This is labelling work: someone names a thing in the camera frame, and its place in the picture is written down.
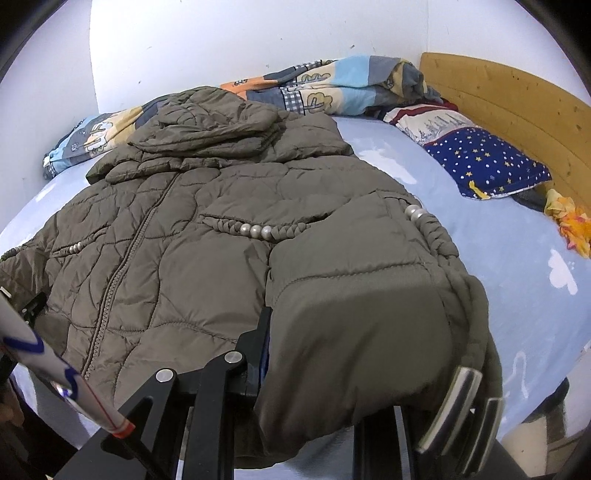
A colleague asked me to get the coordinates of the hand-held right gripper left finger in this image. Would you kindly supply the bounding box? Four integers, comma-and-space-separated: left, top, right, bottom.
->
58, 305, 274, 480

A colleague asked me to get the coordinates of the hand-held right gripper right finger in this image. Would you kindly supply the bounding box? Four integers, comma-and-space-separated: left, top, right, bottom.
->
356, 405, 419, 480

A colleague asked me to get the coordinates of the olive quilted hooded jacket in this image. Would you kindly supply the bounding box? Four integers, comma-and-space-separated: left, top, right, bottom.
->
0, 85, 506, 472

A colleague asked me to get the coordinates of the white striped stick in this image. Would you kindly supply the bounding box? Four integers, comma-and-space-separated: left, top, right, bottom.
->
0, 295, 136, 438

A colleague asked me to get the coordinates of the light blue bed sheet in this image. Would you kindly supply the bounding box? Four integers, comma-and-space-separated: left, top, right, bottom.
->
0, 113, 591, 480

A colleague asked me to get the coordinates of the dark grey cloth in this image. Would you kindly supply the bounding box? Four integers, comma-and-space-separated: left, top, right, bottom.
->
510, 185, 555, 214

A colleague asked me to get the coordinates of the orange yellow cloth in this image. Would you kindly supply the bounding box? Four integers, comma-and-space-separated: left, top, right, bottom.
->
544, 188, 591, 259

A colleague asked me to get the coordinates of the star print blue pillow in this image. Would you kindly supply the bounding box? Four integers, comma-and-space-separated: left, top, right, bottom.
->
388, 104, 552, 201

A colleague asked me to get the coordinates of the patchwork cartoon fleece blanket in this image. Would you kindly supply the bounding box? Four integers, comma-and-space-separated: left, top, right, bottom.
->
42, 54, 458, 181

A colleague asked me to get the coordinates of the wooden headboard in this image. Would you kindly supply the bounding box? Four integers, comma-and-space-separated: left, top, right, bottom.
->
419, 52, 591, 222

